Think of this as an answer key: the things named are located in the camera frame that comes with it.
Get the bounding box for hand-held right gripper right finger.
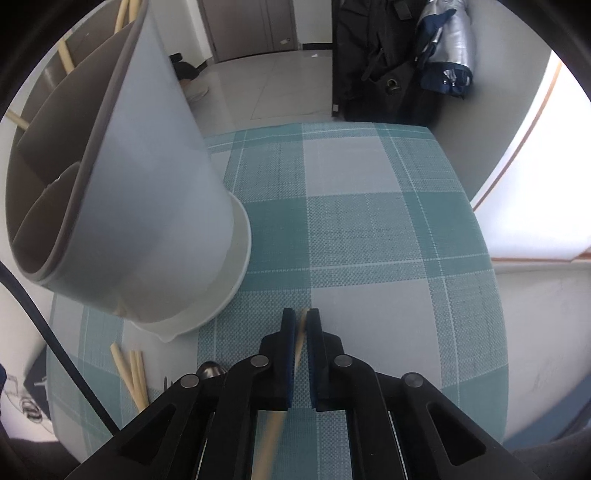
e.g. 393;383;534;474
305;308;541;480

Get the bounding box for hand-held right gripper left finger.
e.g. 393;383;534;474
65;308;296;480

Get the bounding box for metal spoon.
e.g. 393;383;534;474
196;361;227;380

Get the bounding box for white grey utensil holder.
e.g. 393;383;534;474
4;0;252;343

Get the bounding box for teal checked placemat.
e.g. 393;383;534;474
46;121;509;480

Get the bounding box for frosted glass panel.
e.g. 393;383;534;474
471;48;591;264

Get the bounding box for black backpack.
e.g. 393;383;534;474
331;0;444;125

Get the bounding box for black clothes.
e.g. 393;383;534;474
168;53;204;81

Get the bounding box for grey door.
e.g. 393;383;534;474
199;0;303;63

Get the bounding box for silver folded umbrella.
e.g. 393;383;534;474
413;0;474;99

